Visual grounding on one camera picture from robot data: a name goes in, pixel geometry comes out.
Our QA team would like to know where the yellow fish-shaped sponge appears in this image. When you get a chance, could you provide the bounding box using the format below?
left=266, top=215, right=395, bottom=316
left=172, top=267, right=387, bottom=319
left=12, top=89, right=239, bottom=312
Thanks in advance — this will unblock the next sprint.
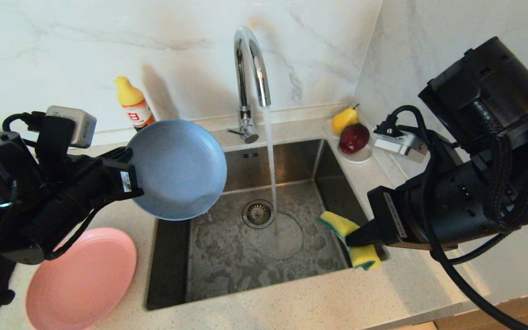
left=319, top=211, right=381, bottom=271

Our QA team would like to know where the blue-grey plate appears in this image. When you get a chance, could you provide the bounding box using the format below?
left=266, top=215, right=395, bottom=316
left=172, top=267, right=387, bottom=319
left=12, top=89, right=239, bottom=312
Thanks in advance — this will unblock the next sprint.
left=126, top=119, right=228, bottom=221

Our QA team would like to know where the yellow-capped orange dish soap bottle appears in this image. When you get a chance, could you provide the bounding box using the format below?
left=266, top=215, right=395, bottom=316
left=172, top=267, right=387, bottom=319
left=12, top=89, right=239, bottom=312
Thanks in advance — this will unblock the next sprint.
left=114, top=76, right=156, bottom=131

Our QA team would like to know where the chrome gooseneck faucet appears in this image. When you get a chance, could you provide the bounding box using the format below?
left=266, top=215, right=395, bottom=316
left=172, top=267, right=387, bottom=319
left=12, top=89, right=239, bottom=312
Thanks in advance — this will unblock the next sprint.
left=226, top=26, right=271, bottom=144

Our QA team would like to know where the stainless steel sink basin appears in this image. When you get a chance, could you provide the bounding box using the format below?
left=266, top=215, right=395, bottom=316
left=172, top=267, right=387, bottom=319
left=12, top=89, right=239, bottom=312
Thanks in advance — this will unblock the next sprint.
left=145, top=139, right=389, bottom=311

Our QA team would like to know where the black braided right arm sleeve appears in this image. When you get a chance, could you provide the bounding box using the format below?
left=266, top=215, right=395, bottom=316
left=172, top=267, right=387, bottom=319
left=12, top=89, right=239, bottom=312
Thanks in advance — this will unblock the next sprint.
left=429, top=101, right=528, bottom=265

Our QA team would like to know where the small white dish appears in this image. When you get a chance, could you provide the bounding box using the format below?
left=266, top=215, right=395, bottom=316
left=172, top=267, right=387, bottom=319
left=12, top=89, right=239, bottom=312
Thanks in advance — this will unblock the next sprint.
left=323, top=119, right=377, bottom=164

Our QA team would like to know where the dark red apple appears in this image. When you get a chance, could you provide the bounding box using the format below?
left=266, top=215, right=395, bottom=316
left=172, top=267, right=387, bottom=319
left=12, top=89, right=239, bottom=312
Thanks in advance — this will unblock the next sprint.
left=338, top=123, right=370, bottom=154

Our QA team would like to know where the pink plate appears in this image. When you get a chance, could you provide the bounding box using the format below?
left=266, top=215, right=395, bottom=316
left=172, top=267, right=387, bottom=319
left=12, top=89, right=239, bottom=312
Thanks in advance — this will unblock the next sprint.
left=26, top=227, right=138, bottom=330

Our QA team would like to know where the yellow pear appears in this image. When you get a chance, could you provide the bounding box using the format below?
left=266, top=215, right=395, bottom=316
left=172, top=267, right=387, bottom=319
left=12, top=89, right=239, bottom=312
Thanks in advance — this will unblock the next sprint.
left=331, top=104, right=359, bottom=136

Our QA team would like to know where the round metal drain strainer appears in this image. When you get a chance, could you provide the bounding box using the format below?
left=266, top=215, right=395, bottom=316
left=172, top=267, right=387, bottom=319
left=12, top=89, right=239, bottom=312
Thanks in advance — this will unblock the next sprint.
left=242, top=199, right=275, bottom=230

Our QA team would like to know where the light wooden cabinet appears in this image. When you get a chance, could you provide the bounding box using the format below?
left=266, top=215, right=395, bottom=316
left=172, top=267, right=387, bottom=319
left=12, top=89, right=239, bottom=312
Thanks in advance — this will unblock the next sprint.
left=434, top=289, right=528, bottom=330

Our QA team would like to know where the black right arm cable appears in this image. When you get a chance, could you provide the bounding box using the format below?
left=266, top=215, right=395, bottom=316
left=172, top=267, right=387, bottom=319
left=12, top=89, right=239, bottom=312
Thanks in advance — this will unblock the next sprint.
left=385, top=105, right=528, bottom=330

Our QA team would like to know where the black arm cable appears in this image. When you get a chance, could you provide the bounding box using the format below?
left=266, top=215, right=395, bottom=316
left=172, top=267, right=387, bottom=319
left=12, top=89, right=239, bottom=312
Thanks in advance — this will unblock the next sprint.
left=3, top=112, right=44, bottom=133
left=385, top=105, right=528, bottom=330

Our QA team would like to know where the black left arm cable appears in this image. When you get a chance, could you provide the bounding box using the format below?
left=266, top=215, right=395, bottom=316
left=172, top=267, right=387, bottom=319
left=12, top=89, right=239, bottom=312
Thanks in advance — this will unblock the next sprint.
left=3, top=112, right=44, bottom=133

